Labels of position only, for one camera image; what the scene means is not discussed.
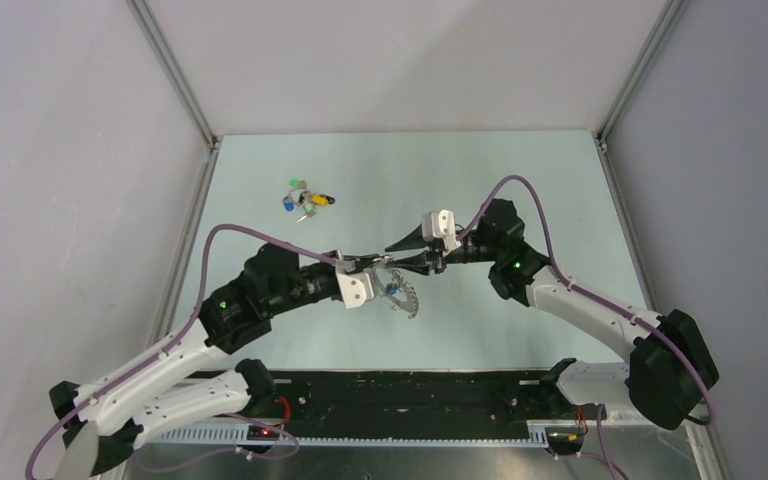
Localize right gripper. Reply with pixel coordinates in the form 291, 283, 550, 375
385, 222, 500, 277

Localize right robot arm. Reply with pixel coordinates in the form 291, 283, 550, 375
385, 199, 719, 430

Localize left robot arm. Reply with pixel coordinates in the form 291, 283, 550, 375
49, 243, 388, 479

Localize pile of removed keys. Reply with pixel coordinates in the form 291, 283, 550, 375
281, 179, 336, 223

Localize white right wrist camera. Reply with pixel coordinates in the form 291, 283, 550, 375
421, 210, 462, 256

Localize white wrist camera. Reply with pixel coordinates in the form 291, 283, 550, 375
336, 270, 375, 309
421, 210, 462, 256

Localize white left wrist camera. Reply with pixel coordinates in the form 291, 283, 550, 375
336, 270, 375, 309

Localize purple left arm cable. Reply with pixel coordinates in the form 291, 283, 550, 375
24, 223, 359, 480

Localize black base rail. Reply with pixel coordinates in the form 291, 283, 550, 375
178, 369, 607, 444

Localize slotted cable duct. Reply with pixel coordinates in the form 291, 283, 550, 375
152, 422, 548, 448

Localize aluminium corner frame post left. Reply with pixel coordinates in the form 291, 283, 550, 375
125, 0, 218, 152

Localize aluminium corner frame post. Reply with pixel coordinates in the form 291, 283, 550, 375
595, 0, 690, 153
125, 0, 218, 152

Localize aluminium corner frame post right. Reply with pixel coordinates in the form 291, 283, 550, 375
595, 0, 690, 153

